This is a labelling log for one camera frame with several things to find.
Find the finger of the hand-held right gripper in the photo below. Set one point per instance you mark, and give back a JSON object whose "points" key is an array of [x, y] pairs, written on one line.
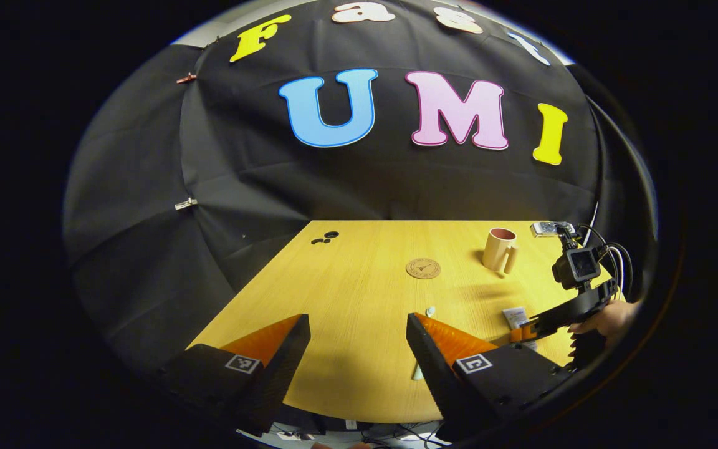
{"points": [[558, 315]]}

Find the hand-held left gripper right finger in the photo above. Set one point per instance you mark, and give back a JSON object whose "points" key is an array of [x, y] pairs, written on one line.
{"points": [[434, 374]]}

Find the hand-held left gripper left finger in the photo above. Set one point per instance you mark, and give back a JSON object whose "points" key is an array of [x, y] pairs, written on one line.
{"points": [[281, 374]]}

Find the white toothpaste tube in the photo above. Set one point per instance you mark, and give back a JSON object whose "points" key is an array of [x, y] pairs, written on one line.
{"points": [[515, 317]]}

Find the beige cup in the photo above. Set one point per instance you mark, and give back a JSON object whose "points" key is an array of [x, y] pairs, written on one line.
{"points": [[496, 249]]}

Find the round cork coaster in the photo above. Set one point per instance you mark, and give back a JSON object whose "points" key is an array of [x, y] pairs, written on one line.
{"points": [[423, 269]]}

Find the wooden desktop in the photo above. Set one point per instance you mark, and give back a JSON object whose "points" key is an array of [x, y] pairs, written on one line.
{"points": [[359, 299]]}

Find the silver clip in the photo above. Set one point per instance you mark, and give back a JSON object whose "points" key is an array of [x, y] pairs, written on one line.
{"points": [[186, 204]]}

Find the black backdrop cloth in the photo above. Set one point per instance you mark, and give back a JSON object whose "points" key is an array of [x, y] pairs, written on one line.
{"points": [[240, 181]]}

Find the red clip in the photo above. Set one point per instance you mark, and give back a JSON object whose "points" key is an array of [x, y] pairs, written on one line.
{"points": [[187, 78]]}

